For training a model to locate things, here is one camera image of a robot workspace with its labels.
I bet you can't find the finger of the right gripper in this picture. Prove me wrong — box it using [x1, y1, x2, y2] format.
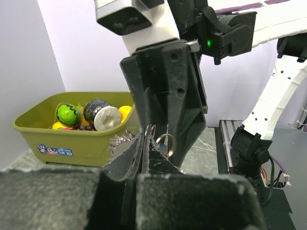
[134, 40, 206, 165]
[120, 52, 173, 134]

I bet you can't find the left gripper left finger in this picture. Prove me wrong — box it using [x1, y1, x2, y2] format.
[0, 134, 144, 230]

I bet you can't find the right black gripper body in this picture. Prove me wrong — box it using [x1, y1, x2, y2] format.
[166, 0, 256, 115]

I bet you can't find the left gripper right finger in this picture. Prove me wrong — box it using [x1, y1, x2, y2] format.
[135, 136, 267, 230]

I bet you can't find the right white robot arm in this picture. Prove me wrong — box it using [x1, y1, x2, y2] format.
[120, 0, 307, 178]

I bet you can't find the yellow lemon toy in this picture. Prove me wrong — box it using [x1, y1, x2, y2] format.
[118, 105, 132, 123]

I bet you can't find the black tin can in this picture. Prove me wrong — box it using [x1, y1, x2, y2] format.
[83, 98, 122, 131]

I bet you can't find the dark grapes toy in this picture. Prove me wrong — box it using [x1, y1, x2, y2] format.
[73, 124, 96, 131]

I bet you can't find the olive green plastic bin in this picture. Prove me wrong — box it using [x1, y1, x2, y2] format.
[12, 92, 139, 167]

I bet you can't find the green watermelon toy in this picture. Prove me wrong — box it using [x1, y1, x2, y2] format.
[56, 103, 81, 126]

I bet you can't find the yellow banana toy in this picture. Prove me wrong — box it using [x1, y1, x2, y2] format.
[52, 121, 74, 130]

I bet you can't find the aluminium rail frame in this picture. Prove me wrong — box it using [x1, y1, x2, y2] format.
[219, 105, 307, 175]

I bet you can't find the black mounting base plate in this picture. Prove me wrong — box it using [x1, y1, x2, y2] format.
[218, 125, 295, 230]

